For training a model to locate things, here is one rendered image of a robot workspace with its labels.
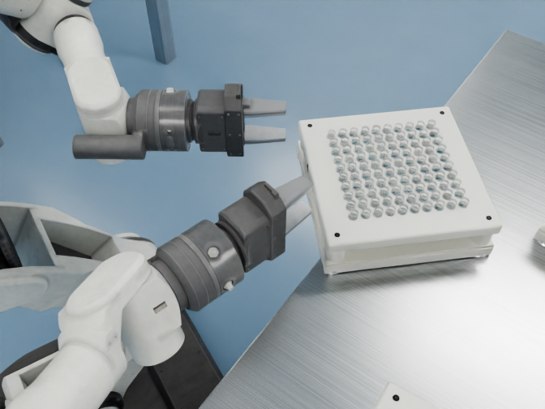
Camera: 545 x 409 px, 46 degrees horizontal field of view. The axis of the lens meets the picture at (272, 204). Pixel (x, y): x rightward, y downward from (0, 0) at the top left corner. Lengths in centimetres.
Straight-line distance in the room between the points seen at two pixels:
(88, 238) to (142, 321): 49
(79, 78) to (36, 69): 184
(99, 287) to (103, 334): 6
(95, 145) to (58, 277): 24
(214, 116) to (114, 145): 14
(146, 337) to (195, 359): 89
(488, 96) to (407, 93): 135
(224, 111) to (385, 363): 40
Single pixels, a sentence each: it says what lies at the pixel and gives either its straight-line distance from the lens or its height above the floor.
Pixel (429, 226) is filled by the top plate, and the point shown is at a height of 95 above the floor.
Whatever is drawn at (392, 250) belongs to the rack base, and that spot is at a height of 90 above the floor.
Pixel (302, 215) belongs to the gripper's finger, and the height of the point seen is 98.
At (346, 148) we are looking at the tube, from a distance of 98.
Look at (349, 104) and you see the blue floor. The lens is 248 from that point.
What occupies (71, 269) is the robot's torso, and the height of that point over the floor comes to 81.
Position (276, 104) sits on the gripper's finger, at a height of 104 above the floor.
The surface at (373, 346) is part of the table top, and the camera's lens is 87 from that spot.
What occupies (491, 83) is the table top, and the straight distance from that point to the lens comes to 125.
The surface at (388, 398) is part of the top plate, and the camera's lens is 76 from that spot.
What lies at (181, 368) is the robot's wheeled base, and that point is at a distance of 162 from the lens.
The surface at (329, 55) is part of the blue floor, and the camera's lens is 269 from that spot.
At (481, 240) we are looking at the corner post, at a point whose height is 91.
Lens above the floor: 165
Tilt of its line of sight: 51 degrees down
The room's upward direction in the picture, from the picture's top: straight up
